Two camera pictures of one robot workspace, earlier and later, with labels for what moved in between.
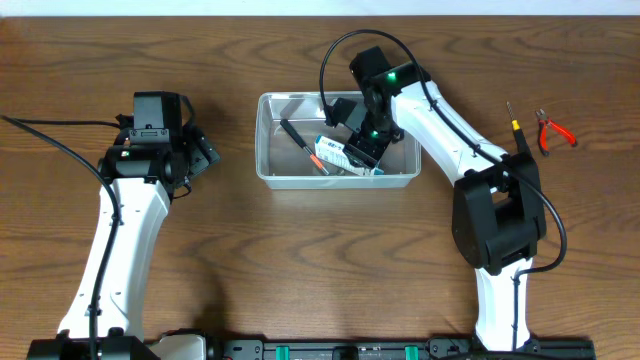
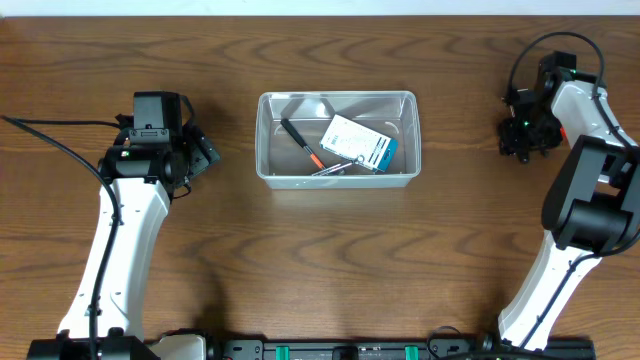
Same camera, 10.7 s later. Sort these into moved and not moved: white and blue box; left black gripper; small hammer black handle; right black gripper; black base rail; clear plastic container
Moved: white and blue box; right black gripper
Not moved: clear plastic container; small hammer black handle; left black gripper; black base rail
